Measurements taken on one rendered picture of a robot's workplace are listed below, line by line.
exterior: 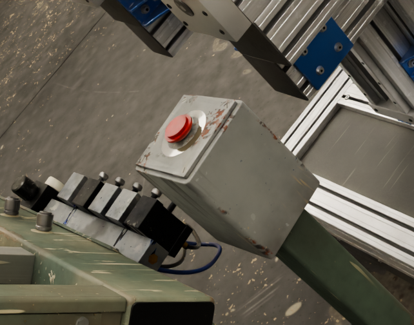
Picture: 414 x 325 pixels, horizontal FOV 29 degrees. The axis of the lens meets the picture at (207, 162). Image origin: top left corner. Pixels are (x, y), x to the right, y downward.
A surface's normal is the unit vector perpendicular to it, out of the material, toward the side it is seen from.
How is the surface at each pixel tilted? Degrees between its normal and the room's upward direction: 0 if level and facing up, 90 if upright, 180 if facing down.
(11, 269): 90
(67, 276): 30
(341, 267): 90
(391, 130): 0
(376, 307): 90
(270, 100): 0
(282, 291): 0
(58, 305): 90
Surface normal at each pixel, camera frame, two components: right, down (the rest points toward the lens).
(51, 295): 0.15, -0.99
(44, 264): -0.80, -0.10
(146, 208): -0.62, -0.58
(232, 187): 0.57, 0.13
